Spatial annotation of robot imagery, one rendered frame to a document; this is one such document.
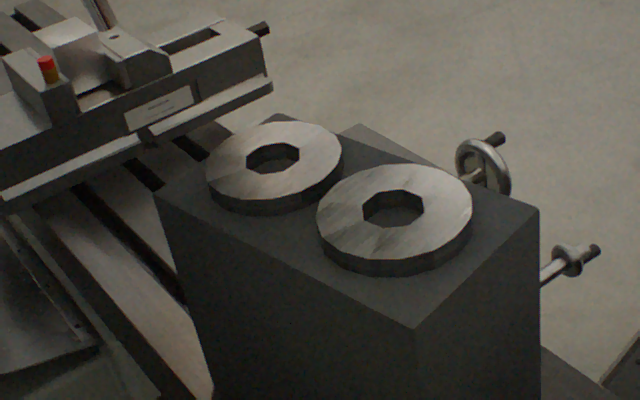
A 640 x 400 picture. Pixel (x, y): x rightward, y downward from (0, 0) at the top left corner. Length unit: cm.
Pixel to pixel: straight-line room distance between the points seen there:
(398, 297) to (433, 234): 4
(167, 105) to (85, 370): 31
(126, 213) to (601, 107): 203
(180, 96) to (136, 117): 6
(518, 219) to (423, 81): 245
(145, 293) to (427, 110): 205
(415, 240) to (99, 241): 47
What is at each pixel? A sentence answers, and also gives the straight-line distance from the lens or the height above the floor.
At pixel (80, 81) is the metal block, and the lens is 98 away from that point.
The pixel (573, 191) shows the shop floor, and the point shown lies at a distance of 239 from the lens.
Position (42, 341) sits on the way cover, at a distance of 89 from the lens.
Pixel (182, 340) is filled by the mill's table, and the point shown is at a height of 93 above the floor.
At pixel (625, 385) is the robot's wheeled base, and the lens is 111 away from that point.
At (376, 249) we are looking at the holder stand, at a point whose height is 113.
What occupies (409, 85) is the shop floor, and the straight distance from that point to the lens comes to 292.
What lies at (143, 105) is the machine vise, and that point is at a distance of 98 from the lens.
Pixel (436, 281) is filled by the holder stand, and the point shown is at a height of 111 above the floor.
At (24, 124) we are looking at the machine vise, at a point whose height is 99.
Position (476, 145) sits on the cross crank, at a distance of 134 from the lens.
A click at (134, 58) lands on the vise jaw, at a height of 103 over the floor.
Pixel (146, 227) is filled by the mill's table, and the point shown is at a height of 93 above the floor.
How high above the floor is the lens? 142
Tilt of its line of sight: 35 degrees down
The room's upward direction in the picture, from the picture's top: 10 degrees counter-clockwise
